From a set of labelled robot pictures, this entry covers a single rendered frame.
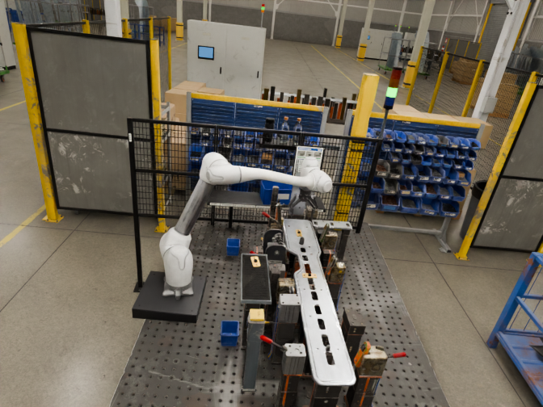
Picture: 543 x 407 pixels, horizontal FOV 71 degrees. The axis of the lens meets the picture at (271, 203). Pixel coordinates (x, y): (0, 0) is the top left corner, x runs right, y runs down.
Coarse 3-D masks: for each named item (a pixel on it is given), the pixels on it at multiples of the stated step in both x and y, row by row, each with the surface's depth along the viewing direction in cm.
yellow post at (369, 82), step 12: (372, 84) 274; (360, 96) 280; (372, 96) 278; (360, 108) 281; (372, 108) 283; (360, 120) 286; (360, 132) 290; (360, 144) 294; (348, 156) 301; (360, 156) 299; (348, 168) 303; (348, 180) 308; (348, 192) 313; (348, 204) 318
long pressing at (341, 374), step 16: (288, 224) 268; (304, 224) 270; (288, 240) 250; (304, 272) 220; (320, 272) 222; (304, 288) 207; (320, 288) 209; (304, 304) 196; (320, 304) 197; (304, 320) 185; (336, 320) 189; (320, 336) 178; (336, 336) 179; (320, 352) 169; (336, 352) 170; (320, 368) 161; (336, 368) 162; (352, 368) 163; (320, 384) 155; (336, 384) 156; (352, 384) 157
